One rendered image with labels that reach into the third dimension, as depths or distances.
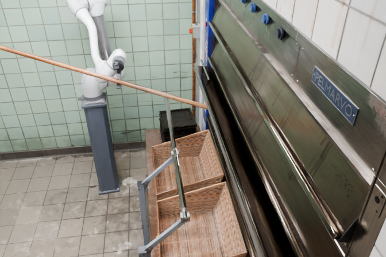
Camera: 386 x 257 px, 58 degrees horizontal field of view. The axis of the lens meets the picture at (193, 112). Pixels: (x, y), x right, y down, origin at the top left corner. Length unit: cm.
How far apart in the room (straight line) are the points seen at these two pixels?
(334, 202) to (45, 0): 292
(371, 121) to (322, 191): 29
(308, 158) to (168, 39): 250
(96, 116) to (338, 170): 232
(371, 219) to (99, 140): 257
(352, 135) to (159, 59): 274
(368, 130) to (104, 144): 259
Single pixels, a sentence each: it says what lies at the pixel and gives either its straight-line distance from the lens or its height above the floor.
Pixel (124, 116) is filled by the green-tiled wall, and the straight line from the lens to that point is 382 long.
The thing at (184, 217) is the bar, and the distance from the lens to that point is 172.
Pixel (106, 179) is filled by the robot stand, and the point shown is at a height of 18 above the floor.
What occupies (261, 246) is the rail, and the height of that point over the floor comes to 143.
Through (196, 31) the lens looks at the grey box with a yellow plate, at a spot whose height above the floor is 147.
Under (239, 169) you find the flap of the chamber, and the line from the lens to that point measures 162.
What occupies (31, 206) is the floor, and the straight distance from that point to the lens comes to 369.
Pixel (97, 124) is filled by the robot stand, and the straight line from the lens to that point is 309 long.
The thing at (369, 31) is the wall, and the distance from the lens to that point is 87.
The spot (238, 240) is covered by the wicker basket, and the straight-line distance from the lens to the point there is 211.
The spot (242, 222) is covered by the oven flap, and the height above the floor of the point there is 95.
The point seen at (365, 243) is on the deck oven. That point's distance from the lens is 99.
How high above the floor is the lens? 247
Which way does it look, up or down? 32 degrees down
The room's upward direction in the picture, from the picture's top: straight up
